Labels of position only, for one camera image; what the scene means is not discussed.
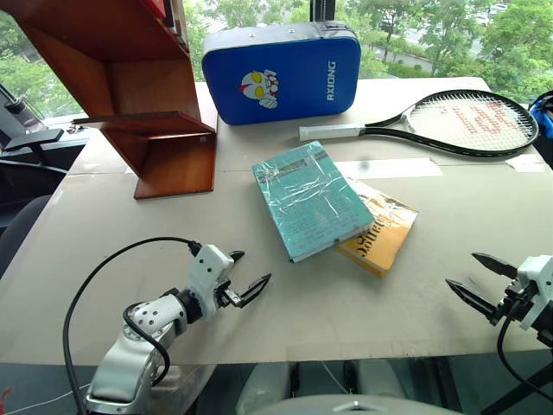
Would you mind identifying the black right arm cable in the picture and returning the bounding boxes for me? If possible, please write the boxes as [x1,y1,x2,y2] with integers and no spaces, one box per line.
[496,302,553,405]

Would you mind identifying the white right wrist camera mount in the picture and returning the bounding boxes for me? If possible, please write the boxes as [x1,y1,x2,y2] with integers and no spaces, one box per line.
[515,254,553,332]

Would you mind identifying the yellow paperback book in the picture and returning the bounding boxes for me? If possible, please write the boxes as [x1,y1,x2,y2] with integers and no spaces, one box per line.
[334,175,420,278]

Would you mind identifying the blue bag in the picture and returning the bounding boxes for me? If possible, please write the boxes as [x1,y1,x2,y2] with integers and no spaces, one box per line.
[527,89,553,140]

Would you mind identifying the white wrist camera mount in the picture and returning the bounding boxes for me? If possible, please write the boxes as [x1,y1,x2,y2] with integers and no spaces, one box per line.
[188,244,237,320]
[515,254,553,332]

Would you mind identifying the red-brown wooden shelf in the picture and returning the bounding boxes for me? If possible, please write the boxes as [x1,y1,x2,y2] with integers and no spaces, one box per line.
[8,0,218,201]

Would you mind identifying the black table frame strut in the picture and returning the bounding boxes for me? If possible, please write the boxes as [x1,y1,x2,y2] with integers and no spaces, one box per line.
[479,363,553,415]

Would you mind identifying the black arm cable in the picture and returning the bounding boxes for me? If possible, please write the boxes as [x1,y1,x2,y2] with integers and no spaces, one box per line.
[61,236,203,415]
[496,302,553,405]

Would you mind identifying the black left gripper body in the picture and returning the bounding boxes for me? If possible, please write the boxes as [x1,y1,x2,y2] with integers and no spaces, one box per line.
[213,278,244,310]

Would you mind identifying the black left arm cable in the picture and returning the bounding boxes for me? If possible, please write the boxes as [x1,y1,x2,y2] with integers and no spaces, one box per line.
[61,236,203,415]

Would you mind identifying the black office chair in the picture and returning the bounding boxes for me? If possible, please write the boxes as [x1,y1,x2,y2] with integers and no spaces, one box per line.
[0,127,70,278]

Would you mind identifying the black tennis racket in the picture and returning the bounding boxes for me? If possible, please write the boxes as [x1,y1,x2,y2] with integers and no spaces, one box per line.
[298,88,541,163]

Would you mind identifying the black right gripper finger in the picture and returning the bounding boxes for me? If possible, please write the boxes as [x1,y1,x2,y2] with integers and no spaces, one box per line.
[445,278,503,326]
[471,252,518,280]

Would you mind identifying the white rounded shape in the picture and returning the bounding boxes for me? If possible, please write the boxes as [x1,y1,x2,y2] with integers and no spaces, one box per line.
[235,362,299,415]

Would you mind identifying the blue padded kick shield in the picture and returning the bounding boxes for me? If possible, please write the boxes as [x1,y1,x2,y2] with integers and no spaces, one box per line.
[200,20,363,127]

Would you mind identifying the teal plastic-wrapped book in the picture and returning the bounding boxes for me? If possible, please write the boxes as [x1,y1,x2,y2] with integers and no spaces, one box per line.
[251,140,376,264]

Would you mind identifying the grey rounded robot torso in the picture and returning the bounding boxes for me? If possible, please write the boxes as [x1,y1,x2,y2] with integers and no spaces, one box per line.
[258,399,463,415]

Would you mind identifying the black window post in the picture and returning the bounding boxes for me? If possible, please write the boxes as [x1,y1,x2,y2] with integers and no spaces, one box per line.
[310,0,338,24]

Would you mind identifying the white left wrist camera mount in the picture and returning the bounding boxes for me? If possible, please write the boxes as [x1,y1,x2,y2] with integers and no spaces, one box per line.
[188,244,237,320]

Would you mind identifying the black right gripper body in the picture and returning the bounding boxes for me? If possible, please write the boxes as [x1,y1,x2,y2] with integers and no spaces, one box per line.
[496,278,527,323]

